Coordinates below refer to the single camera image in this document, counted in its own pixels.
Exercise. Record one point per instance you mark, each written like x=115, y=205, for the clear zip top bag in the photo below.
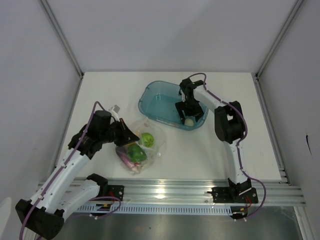
x=154, y=153

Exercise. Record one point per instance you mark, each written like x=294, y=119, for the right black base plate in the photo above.
x=226, y=195

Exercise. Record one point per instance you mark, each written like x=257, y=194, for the teal plastic bin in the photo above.
x=158, y=103

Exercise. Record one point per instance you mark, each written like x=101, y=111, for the left aluminium frame post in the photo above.
x=53, y=21

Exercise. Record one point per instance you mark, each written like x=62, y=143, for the white egg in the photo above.
x=189, y=122

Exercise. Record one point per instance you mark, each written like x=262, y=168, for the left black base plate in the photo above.
x=116, y=191

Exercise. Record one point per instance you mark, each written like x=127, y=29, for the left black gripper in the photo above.
x=127, y=136

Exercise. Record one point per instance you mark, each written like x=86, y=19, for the orange mango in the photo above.
x=129, y=144

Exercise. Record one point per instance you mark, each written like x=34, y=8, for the green custard apple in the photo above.
x=147, y=139

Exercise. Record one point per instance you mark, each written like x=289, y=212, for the aluminium frame post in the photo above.
x=53, y=21
x=288, y=23

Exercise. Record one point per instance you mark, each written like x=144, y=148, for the green bell pepper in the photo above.
x=136, y=154

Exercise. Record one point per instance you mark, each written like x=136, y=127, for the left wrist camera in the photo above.
x=114, y=110

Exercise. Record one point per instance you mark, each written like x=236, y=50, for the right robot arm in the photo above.
x=229, y=127

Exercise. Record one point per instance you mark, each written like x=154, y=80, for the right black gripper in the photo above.
x=180, y=106

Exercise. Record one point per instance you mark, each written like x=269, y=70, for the aluminium mounting rail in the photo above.
x=195, y=192

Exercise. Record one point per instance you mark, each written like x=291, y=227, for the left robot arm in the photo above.
x=47, y=210

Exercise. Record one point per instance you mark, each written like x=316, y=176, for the white slotted cable duct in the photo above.
x=162, y=209

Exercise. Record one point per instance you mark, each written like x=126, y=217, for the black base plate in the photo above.
x=226, y=195
x=116, y=191

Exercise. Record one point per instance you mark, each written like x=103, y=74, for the right aluminium frame post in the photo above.
x=288, y=23

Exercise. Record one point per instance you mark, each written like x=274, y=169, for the purple eggplant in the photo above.
x=127, y=162

